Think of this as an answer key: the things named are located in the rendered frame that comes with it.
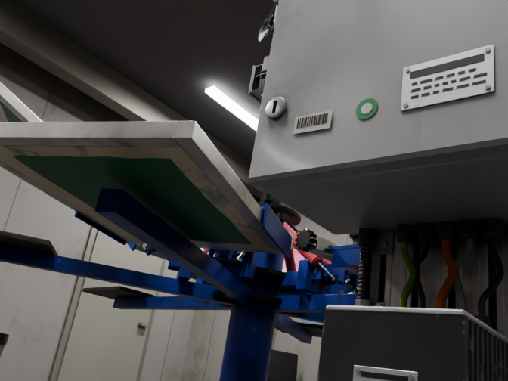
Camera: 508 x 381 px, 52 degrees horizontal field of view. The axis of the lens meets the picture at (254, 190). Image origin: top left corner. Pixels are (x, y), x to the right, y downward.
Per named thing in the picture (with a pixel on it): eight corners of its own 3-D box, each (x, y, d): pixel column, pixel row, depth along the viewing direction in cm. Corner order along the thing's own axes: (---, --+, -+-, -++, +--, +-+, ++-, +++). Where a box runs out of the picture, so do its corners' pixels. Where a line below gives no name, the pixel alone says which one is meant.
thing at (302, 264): (383, 314, 226) (385, 286, 230) (255, 267, 179) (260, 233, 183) (256, 312, 284) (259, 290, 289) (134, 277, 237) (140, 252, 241)
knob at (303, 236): (321, 253, 168) (323, 232, 170) (310, 249, 164) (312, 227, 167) (304, 255, 173) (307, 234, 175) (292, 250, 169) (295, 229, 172)
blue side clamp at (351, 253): (424, 265, 148) (425, 242, 150) (415, 261, 145) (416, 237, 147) (340, 271, 169) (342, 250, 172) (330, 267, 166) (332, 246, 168)
